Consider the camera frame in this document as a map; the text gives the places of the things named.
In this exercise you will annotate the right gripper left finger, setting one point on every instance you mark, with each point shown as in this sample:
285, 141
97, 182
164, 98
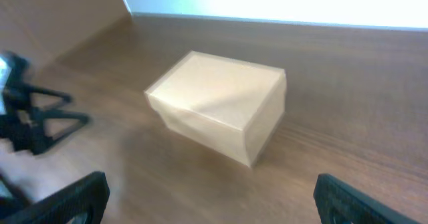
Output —
83, 201

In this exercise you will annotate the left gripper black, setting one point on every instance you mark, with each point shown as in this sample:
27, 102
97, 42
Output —
49, 127

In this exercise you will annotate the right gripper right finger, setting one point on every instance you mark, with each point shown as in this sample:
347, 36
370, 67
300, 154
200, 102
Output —
338, 202

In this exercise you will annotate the brown cardboard box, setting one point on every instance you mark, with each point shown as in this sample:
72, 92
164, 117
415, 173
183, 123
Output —
230, 106

